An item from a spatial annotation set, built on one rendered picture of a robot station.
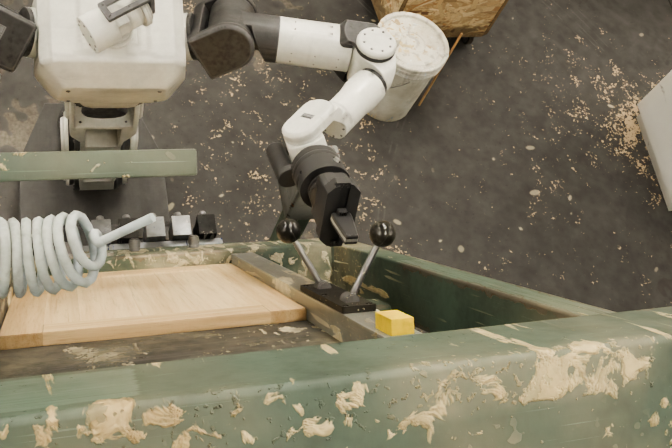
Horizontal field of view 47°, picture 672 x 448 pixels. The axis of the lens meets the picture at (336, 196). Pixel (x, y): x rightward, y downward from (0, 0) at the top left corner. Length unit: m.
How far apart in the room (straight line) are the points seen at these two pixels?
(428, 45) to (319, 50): 1.59
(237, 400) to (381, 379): 0.10
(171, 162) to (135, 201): 2.04
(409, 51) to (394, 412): 2.52
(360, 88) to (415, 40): 1.63
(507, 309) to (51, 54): 0.88
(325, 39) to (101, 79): 0.42
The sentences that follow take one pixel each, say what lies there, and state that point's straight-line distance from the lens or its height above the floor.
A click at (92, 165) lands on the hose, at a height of 1.96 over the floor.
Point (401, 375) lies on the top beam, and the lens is 0.57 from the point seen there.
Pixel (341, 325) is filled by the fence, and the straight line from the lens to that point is 1.06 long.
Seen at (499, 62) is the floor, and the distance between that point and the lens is 3.71.
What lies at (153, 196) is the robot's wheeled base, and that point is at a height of 0.17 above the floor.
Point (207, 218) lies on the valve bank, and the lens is 1.93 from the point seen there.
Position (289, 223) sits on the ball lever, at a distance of 1.16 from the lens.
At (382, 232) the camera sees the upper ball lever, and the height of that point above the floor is 1.56.
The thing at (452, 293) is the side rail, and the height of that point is 1.39.
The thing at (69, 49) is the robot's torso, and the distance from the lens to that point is 1.46.
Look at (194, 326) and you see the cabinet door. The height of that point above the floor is 1.36.
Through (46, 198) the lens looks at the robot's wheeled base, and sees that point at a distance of 2.62.
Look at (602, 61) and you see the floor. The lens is 4.05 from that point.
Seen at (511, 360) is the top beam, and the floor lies 1.95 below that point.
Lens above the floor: 2.45
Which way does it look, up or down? 56 degrees down
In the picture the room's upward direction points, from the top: 29 degrees clockwise
